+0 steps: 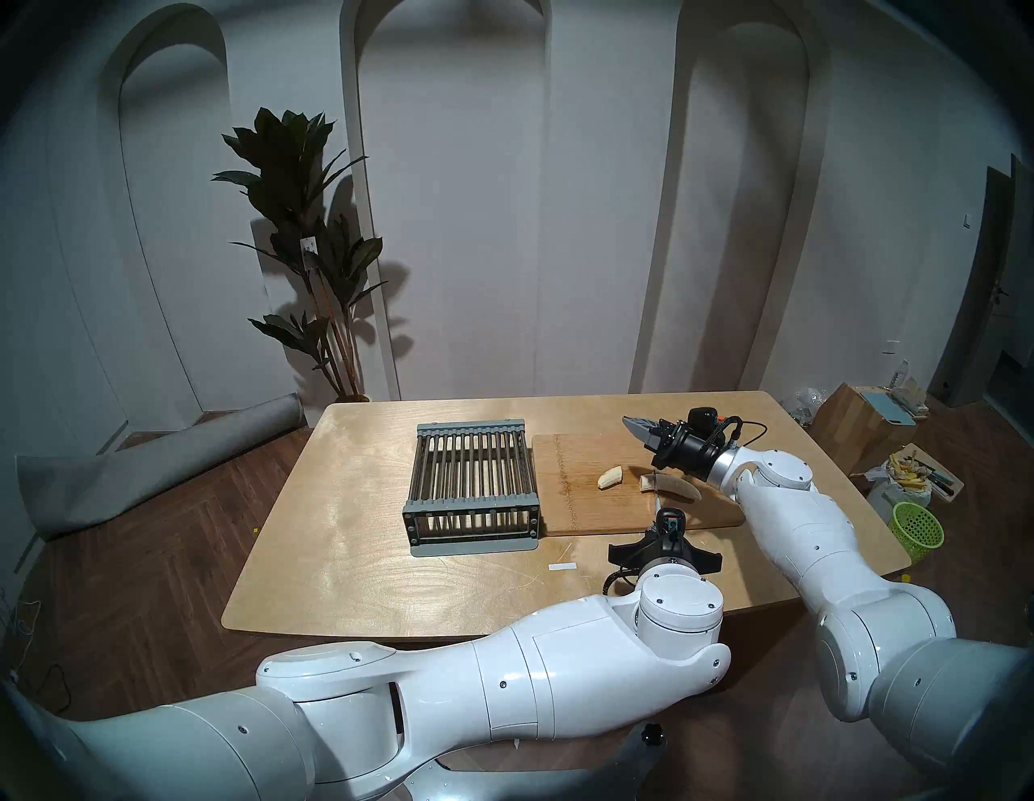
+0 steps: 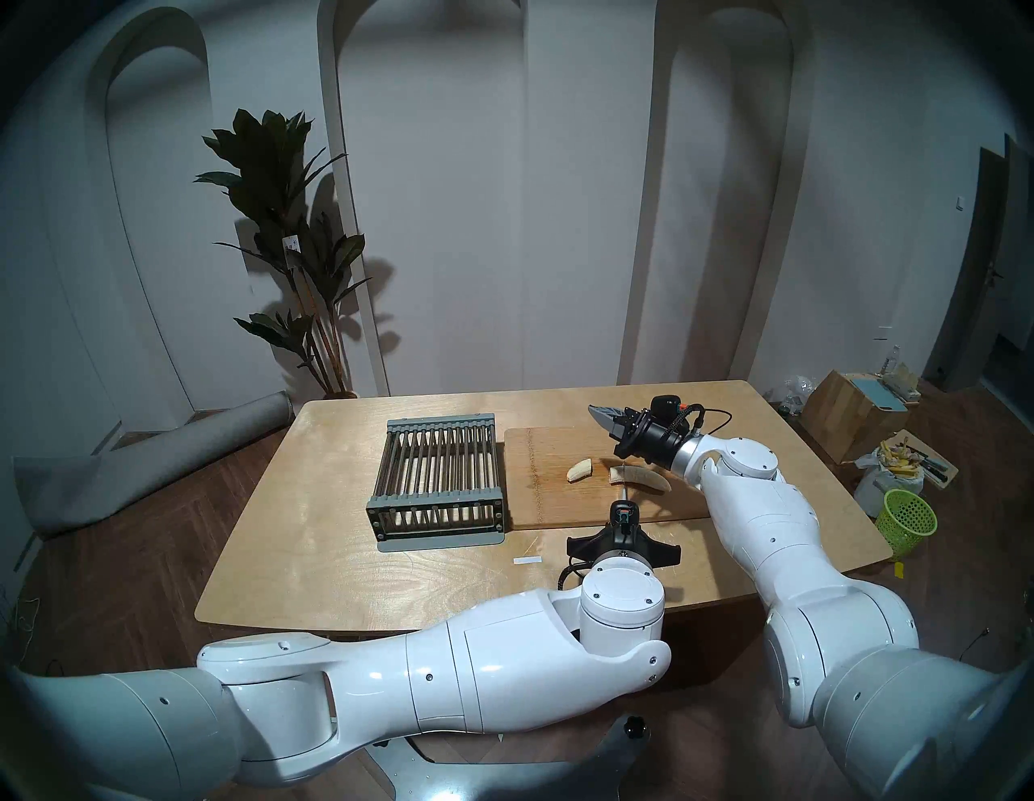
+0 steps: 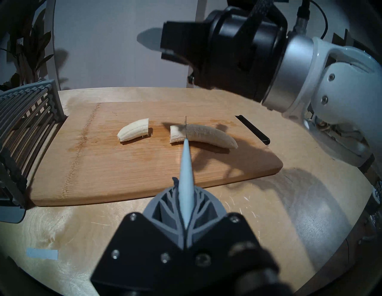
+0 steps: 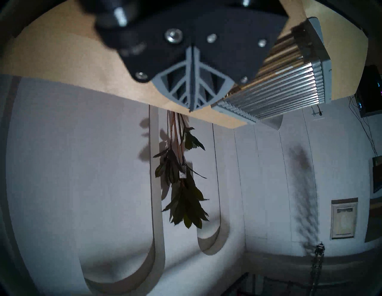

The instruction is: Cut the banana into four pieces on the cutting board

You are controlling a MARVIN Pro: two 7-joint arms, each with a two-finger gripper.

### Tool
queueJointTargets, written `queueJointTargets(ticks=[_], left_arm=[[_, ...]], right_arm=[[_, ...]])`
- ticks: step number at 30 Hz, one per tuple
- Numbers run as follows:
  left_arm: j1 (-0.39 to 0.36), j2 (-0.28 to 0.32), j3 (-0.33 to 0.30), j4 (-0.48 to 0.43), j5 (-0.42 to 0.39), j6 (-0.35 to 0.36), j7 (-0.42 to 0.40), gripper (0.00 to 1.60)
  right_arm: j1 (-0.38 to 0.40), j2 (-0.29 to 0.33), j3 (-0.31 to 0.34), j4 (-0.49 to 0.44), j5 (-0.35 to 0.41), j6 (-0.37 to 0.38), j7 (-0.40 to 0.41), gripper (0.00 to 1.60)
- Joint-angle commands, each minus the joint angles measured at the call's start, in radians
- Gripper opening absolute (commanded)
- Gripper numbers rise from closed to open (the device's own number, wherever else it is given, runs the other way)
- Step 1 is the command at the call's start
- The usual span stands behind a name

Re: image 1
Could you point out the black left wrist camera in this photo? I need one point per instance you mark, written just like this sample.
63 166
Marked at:
670 523

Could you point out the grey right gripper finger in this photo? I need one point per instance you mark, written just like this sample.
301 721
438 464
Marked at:
648 425
650 440

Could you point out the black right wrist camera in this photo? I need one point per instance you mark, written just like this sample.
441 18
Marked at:
703 420

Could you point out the green plastic basket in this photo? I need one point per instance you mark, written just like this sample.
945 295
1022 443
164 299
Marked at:
917 529

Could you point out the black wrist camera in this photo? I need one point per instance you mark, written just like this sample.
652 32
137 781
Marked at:
670 523
703 420

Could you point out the rolled grey floor mat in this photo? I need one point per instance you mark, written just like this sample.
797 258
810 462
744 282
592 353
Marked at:
161 464

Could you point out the white plastic bag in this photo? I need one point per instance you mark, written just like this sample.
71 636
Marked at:
801 404

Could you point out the wooden box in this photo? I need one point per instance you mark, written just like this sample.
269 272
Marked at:
840 428

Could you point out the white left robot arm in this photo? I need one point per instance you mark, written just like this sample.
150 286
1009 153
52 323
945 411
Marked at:
485 678

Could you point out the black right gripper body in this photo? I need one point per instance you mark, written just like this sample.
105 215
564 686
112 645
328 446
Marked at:
691 452

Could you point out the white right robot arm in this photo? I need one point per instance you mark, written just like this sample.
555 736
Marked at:
840 581

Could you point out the clear water bottle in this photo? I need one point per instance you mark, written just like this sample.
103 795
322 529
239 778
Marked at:
901 373

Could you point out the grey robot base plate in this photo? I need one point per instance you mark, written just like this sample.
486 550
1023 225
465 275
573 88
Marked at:
501 787

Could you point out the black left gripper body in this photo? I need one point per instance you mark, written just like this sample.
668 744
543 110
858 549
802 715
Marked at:
666 553

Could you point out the yellow banana peels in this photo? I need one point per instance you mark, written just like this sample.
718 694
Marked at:
905 470

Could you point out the small wooden tray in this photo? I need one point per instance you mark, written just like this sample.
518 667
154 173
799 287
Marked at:
945 484

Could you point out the light blue plastic board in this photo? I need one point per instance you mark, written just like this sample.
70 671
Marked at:
884 404

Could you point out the tall green potted plant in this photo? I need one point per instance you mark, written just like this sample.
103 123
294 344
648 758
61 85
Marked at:
283 153

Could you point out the long peeled banana piece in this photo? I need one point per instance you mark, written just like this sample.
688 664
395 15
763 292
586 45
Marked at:
650 483

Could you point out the short peeled banana piece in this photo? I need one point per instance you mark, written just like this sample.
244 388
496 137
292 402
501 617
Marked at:
610 478

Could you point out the wooden cutting board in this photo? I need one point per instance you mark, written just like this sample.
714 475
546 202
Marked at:
582 501

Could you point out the grey metal dish rack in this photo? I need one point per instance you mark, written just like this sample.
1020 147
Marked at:
468 426

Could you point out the brown open door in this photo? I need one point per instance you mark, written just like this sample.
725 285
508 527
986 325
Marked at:
977 307

